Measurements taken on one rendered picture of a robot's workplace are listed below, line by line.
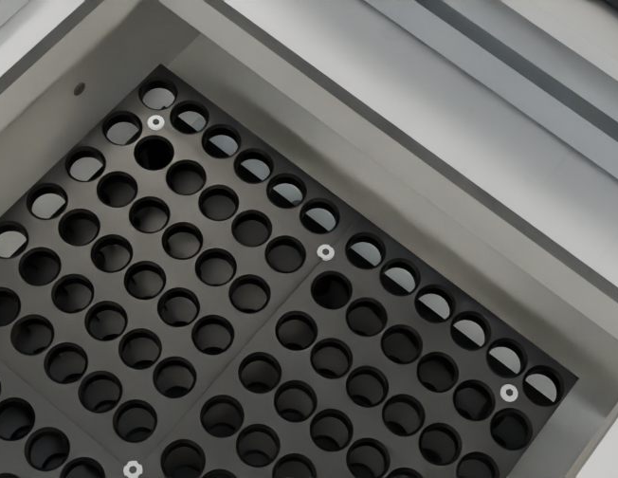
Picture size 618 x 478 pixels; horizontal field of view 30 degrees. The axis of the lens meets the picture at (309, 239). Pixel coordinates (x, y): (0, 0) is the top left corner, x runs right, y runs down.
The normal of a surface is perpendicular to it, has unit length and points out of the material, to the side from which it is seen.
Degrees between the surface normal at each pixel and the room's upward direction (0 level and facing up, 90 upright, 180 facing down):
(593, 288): 90
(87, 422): 0
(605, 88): 90
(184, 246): 0
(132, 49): 90
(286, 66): 90
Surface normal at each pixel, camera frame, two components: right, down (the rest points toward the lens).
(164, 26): 0.78, 0.59
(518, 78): -0.62, 0.69
